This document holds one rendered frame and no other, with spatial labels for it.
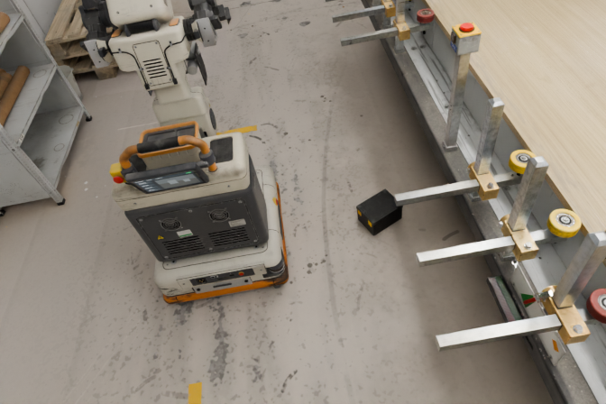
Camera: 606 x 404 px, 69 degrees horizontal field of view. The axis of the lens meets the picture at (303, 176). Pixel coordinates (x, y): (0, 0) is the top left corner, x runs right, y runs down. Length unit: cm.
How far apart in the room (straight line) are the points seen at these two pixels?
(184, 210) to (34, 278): 131
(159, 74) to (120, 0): 29
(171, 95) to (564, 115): 150
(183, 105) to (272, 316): 108
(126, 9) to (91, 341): 159
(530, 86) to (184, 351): 188
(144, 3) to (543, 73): 151
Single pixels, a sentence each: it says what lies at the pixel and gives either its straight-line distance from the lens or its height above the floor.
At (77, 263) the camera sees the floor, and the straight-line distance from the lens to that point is 288.
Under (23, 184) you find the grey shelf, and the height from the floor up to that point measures 23.
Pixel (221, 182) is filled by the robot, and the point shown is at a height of 76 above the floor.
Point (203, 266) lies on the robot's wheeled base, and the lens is 214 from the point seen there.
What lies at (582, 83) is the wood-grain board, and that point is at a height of 90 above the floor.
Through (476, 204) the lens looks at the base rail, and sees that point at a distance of 168.
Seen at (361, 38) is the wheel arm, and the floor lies 85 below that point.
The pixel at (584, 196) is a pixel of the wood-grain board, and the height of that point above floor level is 90.
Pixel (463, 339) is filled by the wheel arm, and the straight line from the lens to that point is 124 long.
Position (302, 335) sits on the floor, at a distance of 218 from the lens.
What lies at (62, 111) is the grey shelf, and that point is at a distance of 386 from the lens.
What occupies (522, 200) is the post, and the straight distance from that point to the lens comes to 133.
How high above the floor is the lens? 199
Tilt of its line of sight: 47 degrees down
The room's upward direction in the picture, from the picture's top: 12 degrees counter-clockwise
